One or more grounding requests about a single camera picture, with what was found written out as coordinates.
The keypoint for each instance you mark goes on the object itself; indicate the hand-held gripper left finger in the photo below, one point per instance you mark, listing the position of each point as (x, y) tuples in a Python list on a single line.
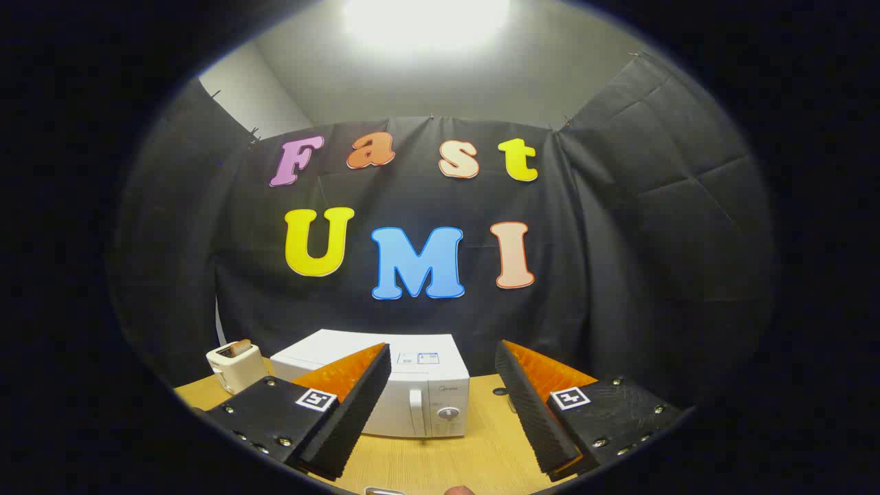
[(357, 412)]

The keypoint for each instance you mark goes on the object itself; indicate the toast slice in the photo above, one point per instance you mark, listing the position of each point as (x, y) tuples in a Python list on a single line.
[(240, 347)]

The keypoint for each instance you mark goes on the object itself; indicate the white microwave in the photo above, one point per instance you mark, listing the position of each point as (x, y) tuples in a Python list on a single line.
[(419, 385)]

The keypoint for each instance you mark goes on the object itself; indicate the white rectangular tray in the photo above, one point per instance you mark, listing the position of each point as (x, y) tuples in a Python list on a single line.
[(385, 491)]

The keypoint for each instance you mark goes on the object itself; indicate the white toaster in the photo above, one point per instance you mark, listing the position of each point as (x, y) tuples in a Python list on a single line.
[(237, 371)]

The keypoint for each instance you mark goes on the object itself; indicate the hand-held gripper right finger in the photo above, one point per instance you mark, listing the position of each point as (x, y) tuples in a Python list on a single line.
[(536, 412)]

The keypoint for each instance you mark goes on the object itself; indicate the ceiling light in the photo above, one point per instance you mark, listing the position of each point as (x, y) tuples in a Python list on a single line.
[(426, 20)]

